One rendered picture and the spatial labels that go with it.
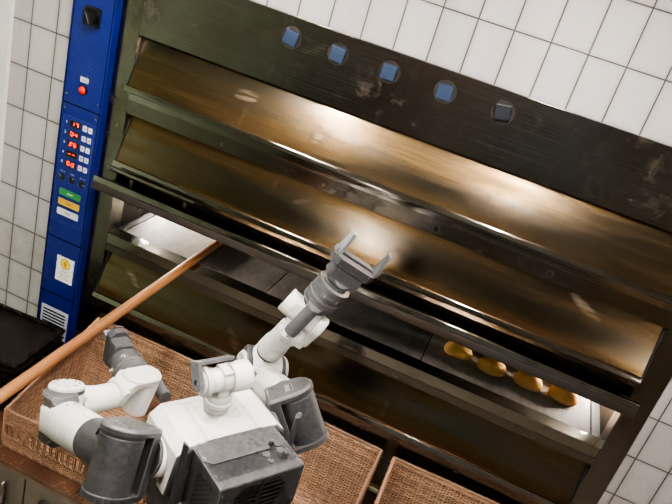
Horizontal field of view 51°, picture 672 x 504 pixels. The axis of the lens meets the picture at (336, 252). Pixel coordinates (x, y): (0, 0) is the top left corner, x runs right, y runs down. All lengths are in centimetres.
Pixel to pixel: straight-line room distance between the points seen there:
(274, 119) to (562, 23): 87
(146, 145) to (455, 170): 103
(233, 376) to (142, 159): 114
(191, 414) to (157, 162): 112
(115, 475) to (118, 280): 133
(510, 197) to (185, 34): 110
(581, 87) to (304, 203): 88
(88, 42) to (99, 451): 143
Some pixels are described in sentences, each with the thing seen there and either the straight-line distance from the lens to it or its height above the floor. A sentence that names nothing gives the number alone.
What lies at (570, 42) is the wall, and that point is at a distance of 200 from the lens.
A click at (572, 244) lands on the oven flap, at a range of 209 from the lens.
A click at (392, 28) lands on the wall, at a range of 206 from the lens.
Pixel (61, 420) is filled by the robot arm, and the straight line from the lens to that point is 159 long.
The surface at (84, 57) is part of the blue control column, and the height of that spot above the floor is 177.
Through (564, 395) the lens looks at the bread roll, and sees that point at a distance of 248.
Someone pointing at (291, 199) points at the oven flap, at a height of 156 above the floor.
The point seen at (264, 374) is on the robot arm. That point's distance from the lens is 183.
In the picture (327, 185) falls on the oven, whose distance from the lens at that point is 218.
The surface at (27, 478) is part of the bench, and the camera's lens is 255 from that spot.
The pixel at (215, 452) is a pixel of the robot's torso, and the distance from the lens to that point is 147.
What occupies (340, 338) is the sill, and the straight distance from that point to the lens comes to 235.
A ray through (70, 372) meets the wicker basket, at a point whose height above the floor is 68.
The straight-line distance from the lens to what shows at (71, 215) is 267.
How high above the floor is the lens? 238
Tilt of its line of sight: 24 degrees down
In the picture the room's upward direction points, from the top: 17 degrees clockwise
